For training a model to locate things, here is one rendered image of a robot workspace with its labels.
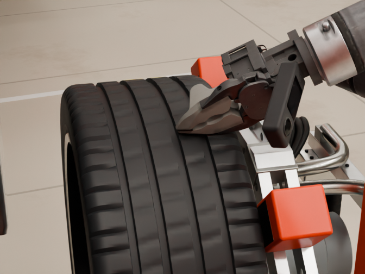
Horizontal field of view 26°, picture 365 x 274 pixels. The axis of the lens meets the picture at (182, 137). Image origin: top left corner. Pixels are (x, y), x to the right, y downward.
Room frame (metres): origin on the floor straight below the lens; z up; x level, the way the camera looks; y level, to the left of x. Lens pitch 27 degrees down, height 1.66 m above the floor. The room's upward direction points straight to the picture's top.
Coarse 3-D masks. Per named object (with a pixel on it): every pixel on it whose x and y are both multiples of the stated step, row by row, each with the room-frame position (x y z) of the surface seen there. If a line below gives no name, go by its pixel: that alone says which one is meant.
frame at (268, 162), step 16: (256, 128) 1.15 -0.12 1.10; (240, 144) 1.09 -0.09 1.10; (256, 144) 1.05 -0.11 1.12; (288, 144) 1.06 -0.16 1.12; (256, 160) 1.02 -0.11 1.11; (272, 160) 1.02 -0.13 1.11; (288, 160) 1.03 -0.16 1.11; (256, 176) 1.01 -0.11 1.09; (272, 176) 1.02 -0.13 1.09; (288, 176) 1.01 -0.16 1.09; (256, 192) 1.01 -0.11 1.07; (272, 256) 0.93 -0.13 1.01; (304, 256) 0.93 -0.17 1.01; (272, 272) 0.92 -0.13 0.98; (288, 272) 0.91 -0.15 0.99; (304, 272) 0.92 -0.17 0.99
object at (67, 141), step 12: (72, 156) 1.27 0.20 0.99; (72, 168) 1.29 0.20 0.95; (72, 180) 1.30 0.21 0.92; (72, 192) 1.31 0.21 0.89; (72, 204) 1.31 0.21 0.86; (72, 216) 1.31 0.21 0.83; (72, 228) 1.31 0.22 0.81; (84, 228) 1.31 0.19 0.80; (72, 240) 1.30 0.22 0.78; (84, 240) 1.30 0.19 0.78; (72, 252) 1.30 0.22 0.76; (84, 252) 1.30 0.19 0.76; (84, 264) 1.29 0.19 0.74
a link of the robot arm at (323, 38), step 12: (312, 24) 1.03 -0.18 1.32; (324, 24) 1.01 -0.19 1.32; (312, 36) 1.01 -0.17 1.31; (324, 36) 1.00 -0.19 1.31; (336, 36) 0.99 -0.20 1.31; (312, 48) 0.99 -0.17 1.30; (324, 48) 0.99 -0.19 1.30; (336, 48) 0.99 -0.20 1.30; (324, 60) 0.98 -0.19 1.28; (336, 60) 0.98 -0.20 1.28; (348, 60) 0.98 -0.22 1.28; (324, 72) 0.98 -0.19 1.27; (336, 72) 0.99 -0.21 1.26; (348, 72) 0.99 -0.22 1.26
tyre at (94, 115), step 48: (96, 96) 1.10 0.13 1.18; (144, 96) 1.10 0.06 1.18; (96, 144) 0.98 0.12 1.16; (144, 144) 0.99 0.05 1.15; (192, 144) 0.99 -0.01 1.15; (96, 192) 0.91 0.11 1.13; (144, 192) 0.91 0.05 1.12; (192, 192) 0.92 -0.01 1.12; (240, 192) 0.93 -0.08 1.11; (96, 240) 0.86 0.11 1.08; (144, 240) 0.86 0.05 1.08; (192, 240) 0.87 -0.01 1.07; (240, 240) 0.88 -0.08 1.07
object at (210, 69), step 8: (200, 64) 1.30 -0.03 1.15; (208, 64) 1.30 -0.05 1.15; (216, 64) 1.30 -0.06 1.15; (192, 72) 1.34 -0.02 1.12; (200, 72) 1.29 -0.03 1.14; (208, 72) 1.29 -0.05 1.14; (216, 72) 1.30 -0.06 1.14; (208, 80) 1.28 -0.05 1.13; (216, 80) 1.29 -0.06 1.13; (224, 80) 1.29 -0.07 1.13
